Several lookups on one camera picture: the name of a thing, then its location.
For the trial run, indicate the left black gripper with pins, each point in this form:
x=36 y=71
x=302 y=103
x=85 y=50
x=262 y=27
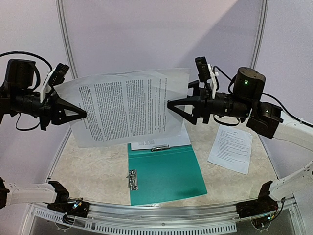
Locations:
x=52 y=106

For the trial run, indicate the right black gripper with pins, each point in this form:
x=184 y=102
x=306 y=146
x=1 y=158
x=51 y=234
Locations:
x=203 y=103

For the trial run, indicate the printed paper sheet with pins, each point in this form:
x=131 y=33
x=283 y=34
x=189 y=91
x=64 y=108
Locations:
x=126 y=107
x=232 y=149
x=180 y=140

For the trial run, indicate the folder spine metal clip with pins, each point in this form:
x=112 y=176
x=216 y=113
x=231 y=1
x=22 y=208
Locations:
x=160 y=148

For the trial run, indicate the green file folder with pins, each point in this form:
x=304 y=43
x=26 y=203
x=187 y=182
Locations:
x=165 y=175

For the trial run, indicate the folder cover metal clip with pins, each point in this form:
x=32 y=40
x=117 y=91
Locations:
x=132 y=180

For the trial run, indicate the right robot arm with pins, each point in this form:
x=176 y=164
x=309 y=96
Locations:
x=266 y=119

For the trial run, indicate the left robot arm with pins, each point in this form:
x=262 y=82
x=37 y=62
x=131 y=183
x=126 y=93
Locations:
x=22 y=77

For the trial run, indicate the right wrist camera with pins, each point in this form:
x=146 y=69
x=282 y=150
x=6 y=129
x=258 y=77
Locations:
x=207 y=76

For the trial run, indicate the right aluminium frame post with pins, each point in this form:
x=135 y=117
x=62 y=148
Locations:
x=259 y=33

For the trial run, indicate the aluminium frame post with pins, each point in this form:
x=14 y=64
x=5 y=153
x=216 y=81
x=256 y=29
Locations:
x=259 y=33
x=66 y=38

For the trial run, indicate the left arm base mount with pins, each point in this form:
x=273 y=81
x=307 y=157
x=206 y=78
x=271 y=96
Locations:
x=63 y=203

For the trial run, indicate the left aluminium frame post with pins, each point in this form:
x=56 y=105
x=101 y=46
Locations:
x=66 y=38

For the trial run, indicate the aluminium front rail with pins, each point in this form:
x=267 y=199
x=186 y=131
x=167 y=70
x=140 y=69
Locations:
x=218 y=219

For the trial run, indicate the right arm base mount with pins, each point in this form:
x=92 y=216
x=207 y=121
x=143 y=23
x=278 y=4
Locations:
x=263 y=204

